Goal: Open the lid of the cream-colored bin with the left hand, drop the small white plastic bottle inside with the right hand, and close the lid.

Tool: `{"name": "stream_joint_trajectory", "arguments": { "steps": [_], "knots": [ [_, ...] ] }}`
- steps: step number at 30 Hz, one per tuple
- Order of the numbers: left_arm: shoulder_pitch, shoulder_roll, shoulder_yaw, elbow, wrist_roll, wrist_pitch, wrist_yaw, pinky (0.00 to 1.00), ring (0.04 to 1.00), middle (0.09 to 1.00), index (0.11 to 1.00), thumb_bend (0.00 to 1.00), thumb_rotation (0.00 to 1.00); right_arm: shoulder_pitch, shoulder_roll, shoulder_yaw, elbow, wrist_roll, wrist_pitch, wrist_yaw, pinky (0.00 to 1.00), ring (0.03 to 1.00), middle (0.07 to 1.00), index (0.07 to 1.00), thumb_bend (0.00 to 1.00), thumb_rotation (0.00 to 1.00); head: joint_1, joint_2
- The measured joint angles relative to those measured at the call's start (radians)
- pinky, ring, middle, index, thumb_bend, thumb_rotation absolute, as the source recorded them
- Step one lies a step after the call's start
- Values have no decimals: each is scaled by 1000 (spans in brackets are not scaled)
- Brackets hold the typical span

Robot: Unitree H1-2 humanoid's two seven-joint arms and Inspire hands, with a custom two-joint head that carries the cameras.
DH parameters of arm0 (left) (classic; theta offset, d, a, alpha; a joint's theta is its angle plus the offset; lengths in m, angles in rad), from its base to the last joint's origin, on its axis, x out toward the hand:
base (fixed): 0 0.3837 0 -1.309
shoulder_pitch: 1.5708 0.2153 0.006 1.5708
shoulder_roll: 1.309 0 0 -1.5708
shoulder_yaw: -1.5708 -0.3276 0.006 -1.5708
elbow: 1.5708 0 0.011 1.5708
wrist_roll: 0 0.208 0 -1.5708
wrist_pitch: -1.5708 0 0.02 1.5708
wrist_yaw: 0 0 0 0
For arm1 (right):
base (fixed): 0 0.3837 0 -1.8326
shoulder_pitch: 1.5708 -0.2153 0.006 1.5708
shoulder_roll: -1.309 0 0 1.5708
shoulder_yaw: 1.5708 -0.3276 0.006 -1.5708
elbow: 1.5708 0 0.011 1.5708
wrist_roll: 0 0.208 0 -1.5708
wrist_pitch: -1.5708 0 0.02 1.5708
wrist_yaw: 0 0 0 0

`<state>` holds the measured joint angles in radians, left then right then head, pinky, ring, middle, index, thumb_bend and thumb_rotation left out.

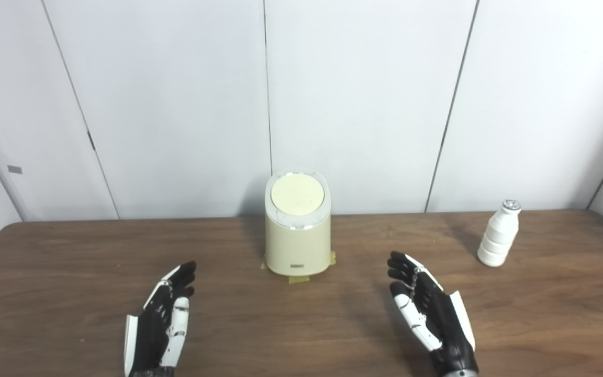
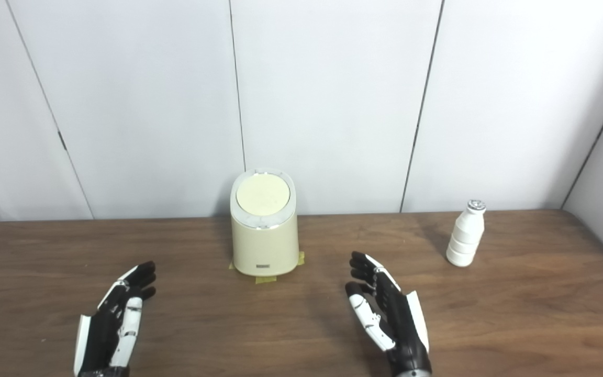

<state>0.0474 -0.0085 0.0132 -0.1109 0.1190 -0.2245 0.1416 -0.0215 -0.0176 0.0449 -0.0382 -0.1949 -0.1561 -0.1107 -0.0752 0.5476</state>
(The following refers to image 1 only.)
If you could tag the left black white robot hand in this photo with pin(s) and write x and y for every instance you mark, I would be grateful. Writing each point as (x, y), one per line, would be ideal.
(149, 335)

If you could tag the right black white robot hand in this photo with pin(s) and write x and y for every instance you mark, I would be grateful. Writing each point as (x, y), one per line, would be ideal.
(445, 324)

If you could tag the small white plastic bottle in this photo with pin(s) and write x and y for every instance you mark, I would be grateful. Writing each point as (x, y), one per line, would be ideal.
(498, 235)

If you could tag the cream-colored round bin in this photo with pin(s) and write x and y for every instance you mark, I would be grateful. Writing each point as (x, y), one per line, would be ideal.
(297, 246)

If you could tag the cream round bin lid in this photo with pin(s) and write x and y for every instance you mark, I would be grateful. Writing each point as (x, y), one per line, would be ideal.
(297, 193)

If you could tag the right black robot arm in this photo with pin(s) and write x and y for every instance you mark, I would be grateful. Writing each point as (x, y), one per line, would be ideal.
(458, 374)

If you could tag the wide yellow tape piece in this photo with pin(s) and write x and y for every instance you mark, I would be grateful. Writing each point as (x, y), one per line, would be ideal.
(299, 279)

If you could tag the grey wall label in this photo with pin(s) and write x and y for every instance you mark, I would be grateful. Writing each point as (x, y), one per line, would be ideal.
(14, 169)

